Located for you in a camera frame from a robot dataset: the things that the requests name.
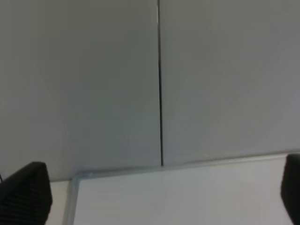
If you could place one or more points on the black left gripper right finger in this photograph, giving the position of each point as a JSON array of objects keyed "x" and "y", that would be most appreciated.
[{"x": 290, "y": 187}]

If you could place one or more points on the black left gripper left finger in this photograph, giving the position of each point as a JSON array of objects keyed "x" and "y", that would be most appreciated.
[{"x": 25, "y": 196}]

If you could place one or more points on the white whiteboard with aluminium frame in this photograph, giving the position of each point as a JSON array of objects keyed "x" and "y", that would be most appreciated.
[{"x": 237, "y": 191}]

